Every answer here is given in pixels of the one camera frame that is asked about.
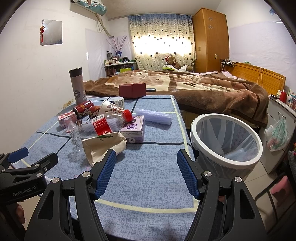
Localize pink strawberry milk carton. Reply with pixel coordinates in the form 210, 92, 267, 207
57, 111, 77, 129

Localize beige paper bag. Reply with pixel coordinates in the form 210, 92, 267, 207
82, 132, 127, 167

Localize red soda can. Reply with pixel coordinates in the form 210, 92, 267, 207
72, 100, 94, 120

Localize clear plastic cola bottle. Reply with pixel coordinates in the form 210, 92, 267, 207
79, 109, 133, 140

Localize patterned paper cup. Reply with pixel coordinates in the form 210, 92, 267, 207
99, 100, 125, 115

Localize purple carton box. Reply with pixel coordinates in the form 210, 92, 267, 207
120, 115, 145, 144

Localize white yogurt cup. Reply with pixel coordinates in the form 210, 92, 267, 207
109, 96, 125, 108

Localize lavender foam net sleeve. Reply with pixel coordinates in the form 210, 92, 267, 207
135, 108, 172, 125

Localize red cartoon can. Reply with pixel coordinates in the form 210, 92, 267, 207
88, 105, 100, 119

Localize white trash bin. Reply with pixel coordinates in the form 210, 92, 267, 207
190, 114, 263, 180

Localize left hand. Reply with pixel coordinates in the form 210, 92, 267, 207
15, 203, 26, 224

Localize clear plastic cup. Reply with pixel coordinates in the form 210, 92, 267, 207
66, 121, 82, 154

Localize black metal chair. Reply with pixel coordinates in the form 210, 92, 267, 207
254, 148, 296, 235

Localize blue patterned tablecloth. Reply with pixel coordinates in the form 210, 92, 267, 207
13, 95, 198, 240

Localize hanging plastic bag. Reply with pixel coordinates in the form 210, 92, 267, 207
264, 117, 290, 152

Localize grey thermos bottle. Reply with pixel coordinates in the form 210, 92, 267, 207
69, 67, 87, 105

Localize dark red box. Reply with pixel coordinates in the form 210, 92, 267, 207
119, 83, 147, 99

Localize grey side cabinet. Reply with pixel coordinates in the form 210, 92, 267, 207
259, 97, 295, 173

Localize cluttered wooden shelf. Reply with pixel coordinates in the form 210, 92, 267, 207
104, 61, 138, 77

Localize brown bed blanket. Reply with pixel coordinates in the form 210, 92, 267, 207
84, 70, 268, 127

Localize black remote control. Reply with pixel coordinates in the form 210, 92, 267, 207
146, 88, 157, 92

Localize red cup on cabinet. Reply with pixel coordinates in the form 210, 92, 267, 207
280, 90, 287, 103

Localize purple branch vase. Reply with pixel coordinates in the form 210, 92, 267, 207
106, 35, 131, 58

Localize wooden headboard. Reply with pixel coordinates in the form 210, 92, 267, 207
224, 62, 286, 95

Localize teddy bear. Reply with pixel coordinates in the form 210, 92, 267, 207
166, 55, 181, 70

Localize heart patterned curtain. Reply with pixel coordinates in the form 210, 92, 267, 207
128, 14, 196, 71

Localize wooden wardrobe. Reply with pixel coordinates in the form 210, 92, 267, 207
192, 8, 230, 73

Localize wall socket plate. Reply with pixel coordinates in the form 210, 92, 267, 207
63, 99, 75, 109

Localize wall mirror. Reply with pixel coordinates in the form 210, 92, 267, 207
40, 19, 63, 46

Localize wall air conditioner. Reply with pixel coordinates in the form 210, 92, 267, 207
70, 0, 107, 16

